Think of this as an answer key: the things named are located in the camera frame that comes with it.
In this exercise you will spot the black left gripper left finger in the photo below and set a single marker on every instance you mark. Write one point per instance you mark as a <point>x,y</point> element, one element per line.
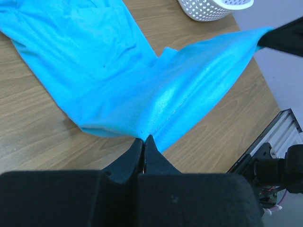
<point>72,198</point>

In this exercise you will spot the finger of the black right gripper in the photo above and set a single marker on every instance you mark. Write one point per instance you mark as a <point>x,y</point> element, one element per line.
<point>287,38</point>

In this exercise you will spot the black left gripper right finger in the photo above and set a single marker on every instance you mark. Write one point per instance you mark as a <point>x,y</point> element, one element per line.
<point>169,198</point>

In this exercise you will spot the bright cyan t-shirt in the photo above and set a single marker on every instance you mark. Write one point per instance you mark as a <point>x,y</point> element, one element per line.
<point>93,59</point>

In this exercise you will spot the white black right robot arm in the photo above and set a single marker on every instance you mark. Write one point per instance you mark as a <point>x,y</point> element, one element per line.
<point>285,173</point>

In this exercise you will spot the white perforated laundry basket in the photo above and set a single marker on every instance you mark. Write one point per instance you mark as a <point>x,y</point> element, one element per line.
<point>212,10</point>

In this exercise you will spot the aluminium frame rail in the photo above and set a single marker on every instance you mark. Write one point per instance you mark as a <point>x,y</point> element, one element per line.
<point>283,132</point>

